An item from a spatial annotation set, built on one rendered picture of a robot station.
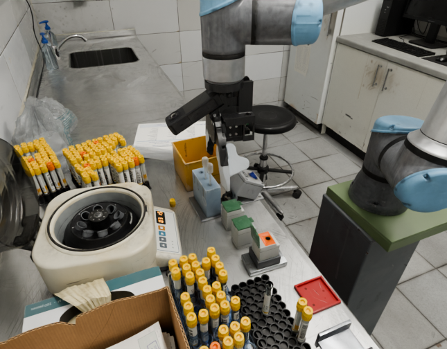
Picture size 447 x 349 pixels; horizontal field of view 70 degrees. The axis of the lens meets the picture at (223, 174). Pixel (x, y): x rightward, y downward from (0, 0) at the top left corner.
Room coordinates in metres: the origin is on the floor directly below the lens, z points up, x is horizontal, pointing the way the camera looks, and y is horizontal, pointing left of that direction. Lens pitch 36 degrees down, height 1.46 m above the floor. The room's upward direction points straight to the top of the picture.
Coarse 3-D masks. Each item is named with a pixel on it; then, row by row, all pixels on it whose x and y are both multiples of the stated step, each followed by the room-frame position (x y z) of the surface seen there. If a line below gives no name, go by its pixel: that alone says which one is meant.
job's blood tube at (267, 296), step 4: (268, 284) 0.35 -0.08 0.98; (268, 288) 0.33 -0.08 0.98; (272, 288) 0.34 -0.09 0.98; (268, 292) 0.33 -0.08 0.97; (264, 296) 0.34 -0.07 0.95; (268, 296) 0.33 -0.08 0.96; (264, 300) 0.34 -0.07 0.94; (268, 300) 0.33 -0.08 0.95; (264, 304) 0.34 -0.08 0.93; (268, 304) 0.33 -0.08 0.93; (264, 308) 0.34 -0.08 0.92; (268, 308) 0.33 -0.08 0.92; (264, 312) 0.33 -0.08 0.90; (268, 312) 0.34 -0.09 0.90
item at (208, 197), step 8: (200, 168) 0.71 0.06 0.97; (200, 176) 0.67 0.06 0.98; (208, 176) 0.67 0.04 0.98; (200, 184) 0.64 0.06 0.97; (208, 184) 0.64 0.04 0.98; (216, 184) 0.64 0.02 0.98; (200, 192) 0.64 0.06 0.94; (208, 192) 0.61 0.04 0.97; (216, 192) 0.62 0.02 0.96; (192, 200) 0.68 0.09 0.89; (200, 200) 0.65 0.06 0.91; (208, 200) 0.61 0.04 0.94; (216, 200) 0.62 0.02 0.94; (200, 208) 0.65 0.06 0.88; (208, 208) 0.61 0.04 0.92; (216, 208) 0.62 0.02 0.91; (200, 216) 0.62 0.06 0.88; (208, 216) 0.61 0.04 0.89; (216, 216) 0.62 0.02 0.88
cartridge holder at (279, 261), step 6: (252, 252) 0.47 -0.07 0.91; (246, 258) 0.47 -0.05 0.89; (252, 258) 0.47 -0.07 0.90; (270, 258) 0.46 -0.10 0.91; (276, 258) 0.46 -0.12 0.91; (282, 258) 0.47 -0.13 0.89; (246, 264) 0.46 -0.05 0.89; (252, 264) 0.46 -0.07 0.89; (258, 264) 0.44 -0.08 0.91; (264, 264) 0.45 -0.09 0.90; (270, 264) 0.45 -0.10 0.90; (276, 264) 0.46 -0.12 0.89; (282, 264) 0.46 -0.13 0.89; (252, 270) 0.44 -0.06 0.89; (258, 270) 0.44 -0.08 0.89; (264, 270) 0.45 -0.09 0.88
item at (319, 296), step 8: (312, 280) 0.42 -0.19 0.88; (320, 280) 0.42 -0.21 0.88; (296, 288) 0.40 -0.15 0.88; (304, 288) 0.41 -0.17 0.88; (312, 288) 0.41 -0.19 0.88; (320, 288) 0.41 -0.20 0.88; (328, 288) 0.40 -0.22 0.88; (304, 296) 0.39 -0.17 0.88; (312, 296) 0.39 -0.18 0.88; (320, 296) 0.39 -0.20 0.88; (328, 296) 0.39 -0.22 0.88; (336, 296) 0.38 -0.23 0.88; (312, 304) 0.37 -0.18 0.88; (320, 304) 0.37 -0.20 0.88; (328, 304) 0.37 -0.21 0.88; (336, 304) 0.37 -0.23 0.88
